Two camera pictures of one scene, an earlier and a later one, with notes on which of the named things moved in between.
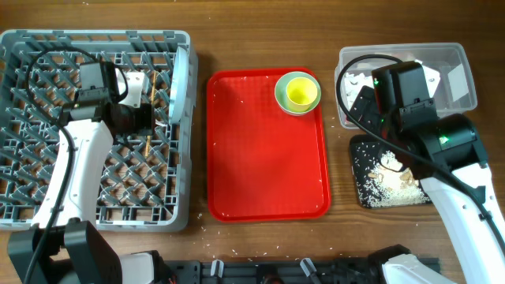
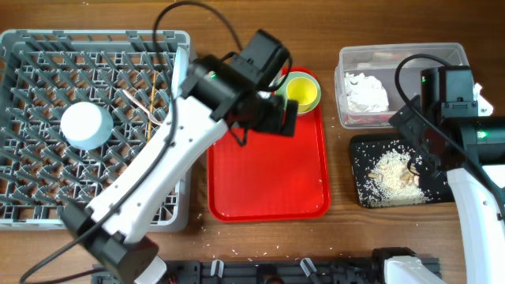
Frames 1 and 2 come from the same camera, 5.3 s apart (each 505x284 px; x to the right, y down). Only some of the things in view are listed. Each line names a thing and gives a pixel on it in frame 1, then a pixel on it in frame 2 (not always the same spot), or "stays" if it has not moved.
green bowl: x=281 y=86 stays
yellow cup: x=301 y=93 stays
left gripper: x=146 y=128 → x=274 y=121
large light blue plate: x=179 y=87 stays
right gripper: x=369 y=115 → x=406 y=121
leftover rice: x=391 y=184 stays
